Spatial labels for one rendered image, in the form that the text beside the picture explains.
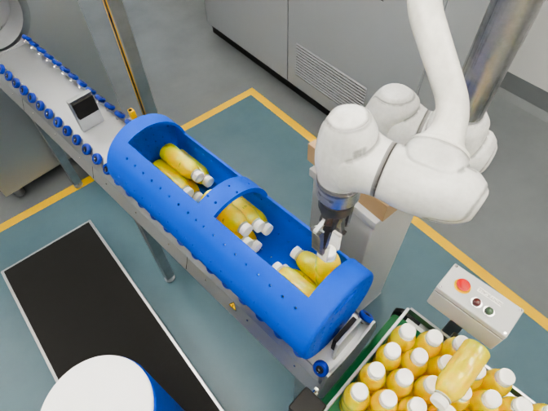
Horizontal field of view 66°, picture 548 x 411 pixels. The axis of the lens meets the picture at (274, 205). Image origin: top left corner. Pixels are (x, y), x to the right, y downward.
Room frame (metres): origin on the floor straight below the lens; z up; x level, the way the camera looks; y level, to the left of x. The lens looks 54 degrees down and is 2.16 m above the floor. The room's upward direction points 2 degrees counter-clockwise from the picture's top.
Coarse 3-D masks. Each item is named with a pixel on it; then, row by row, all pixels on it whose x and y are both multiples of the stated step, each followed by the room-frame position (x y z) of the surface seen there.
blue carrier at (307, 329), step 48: (144, 144) 1.03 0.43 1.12; (192, 144) 1.05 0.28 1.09; (144, 192) 0.79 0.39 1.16; (240, 192) 0.72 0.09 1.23; (192, 240) 0.62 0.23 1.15; (240, 240) 0.58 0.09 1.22; (288, 240) 0.69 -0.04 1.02; (240, 288) 0.48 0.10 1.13; (288, 288) 0.44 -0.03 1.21; (336, 288) 0.43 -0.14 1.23; (288, 336) 0.35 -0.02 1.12
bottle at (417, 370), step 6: (408, 354) 0.32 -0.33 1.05; (402, 360) 0.31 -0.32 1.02; (408, 360) 0.31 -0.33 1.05; (402, 366) 0.30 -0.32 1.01; (408, 366) 0.29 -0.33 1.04; (414, 366) 0.29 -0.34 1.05; (420, 366) 0.29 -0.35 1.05; (426, 366) 0.29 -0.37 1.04; (414, 372) 0.28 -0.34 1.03; (420, 372) 0.28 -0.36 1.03; (414, 378) 0.28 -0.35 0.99
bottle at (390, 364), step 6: (378, 348) 0.34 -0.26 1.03; (384, 348) 0.33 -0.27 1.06; (378, 354) 0.33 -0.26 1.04; (384, 354) 0.32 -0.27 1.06; (372, 360) 0.33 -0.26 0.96; (378, 360) 0.31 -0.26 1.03; (384, 360) 0.31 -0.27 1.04; (390, 360) 0.31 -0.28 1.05; (396, 360) 0.31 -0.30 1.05; (384, 366) 0.30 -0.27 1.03; (390, 366) 0.30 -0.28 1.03; (396, 366) 0.30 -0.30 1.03
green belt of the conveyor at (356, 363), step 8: (392, 320) 0.47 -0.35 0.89; (384, 328) 0.45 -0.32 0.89; (376, 336) 0.43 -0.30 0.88; (416, 336) 0.42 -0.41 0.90; (368, 344) 0.40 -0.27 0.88; (376, 344) 0.40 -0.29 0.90; (368, 352) 0.37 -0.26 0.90; (360, 360) 0.35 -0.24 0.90; (352, 368) 0.33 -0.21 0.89; (344, 376) 0.31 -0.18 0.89; (336, 384) 0.29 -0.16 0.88; (328, 392) 0.27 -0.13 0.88; (336, 392) 0.27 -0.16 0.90; (328, 400) 0.25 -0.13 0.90; (336, 400) 0.25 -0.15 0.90; (336, 408) 0.23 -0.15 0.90
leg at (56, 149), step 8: (32, 120) 1.79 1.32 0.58; (40, 128) 1.76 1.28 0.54; (48, 136) 1.77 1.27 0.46; (48, 144) 1.77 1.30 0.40; (56, 144) 1.78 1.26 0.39; (56, 152) 1.77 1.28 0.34; (64, 160) 1.78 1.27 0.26; (64, 168) 1.76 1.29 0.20; (72, 168) 1.79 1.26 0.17; (72, 176) 1.77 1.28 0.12; (80, 184) 1.79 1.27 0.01
